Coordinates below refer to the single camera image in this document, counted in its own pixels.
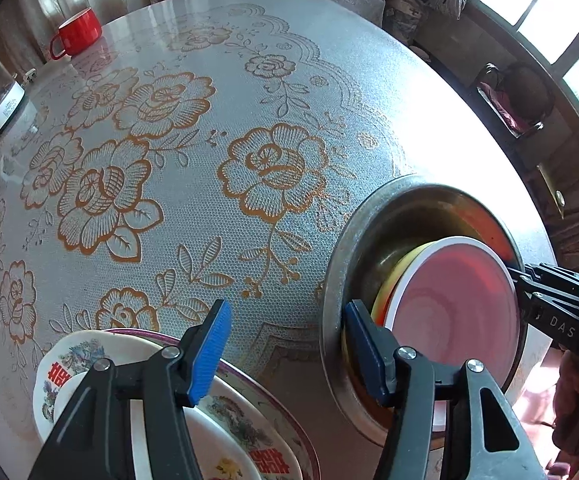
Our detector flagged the white plate red pattern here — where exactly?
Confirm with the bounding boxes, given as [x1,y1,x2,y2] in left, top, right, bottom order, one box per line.
[32,330,321,479]

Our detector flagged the yellow plastic bowl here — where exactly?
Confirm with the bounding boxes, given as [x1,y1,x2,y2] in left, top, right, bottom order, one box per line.
[341,242,437,408]

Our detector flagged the red plastic bowl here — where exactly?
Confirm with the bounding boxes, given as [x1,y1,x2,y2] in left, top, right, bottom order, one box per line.
[383,235,522,434]

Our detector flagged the small white plate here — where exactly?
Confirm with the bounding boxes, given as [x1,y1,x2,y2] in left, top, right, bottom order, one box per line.
[52,372,263,480]

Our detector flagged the stainless steel bowl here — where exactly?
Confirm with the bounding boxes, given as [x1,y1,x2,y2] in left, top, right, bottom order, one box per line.
[320,174,525,446]

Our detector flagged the large purple floral plate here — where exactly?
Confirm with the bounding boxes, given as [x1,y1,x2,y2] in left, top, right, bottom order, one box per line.
[106,327,322,480]

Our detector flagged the light wooden chair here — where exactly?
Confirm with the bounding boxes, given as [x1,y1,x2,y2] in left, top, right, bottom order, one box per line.
[539,129,579,233]

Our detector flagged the red seat cushion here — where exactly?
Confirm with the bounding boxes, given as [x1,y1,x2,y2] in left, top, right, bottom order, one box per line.
[477,82,531,134]

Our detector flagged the dark wooden armchair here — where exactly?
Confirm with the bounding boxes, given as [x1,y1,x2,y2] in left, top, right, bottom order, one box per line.
[472,62,555,141]

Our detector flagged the lace tablecloth gold flowers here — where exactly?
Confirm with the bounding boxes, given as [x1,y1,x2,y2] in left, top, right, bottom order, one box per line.
[0,0,554,479]

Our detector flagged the grey printed sack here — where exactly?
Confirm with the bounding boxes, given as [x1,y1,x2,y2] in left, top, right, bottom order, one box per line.
[383,0,431,46]

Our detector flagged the red mug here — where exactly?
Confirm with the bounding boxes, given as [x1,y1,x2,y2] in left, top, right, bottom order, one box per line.
[48,8,103,60]

